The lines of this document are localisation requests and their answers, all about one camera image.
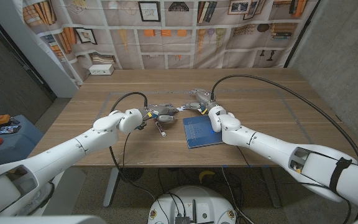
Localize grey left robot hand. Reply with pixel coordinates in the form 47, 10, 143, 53
142, 103, 180, 124

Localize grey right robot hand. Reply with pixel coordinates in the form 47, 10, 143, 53
183, 88, 219, 114

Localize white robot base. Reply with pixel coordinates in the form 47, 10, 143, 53
147, 185, 239, 224

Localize maroon dry erase marker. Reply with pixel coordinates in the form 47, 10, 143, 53
154, 120, 167, 138

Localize blue notebook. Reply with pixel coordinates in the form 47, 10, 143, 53
183, 115, 226, 149

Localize printed bookshelf backdrop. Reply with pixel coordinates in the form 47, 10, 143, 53
22, 0, 321, 86

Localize black round disc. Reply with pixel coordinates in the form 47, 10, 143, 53
119, 167, 145, 183

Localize white power outlet box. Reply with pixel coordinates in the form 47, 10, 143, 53
88, 63, 115, 76

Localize yellow object under table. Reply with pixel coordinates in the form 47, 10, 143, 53
198, 169, 216, 184

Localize white table leg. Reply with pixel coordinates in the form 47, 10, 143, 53
103, 167, 121, 208

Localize grey table leg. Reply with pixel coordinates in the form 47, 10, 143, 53
261, 166, 282, 208

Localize black backdrop stand pole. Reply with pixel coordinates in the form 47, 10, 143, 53
283, 0, 321, 68

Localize blue-grey cart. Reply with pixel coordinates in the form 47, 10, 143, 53
0, 114, 45, 166

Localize smartphone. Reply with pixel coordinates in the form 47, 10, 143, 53
0, 124, 21, 135

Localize white robot torso edge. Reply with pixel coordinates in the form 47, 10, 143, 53
0, 215, 107, 224

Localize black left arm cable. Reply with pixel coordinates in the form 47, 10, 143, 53
108, 91, 157, 203

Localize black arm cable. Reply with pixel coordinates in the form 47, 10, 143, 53
108, 91, 157, 203
210, 74, 358, 167

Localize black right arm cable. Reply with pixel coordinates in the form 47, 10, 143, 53
210, 74, 358, 167

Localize grey floor cable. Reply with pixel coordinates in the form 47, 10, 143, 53
221, 167, 254, 224

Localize white wall column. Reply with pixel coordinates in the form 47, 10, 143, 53
0, 0, 79, 99

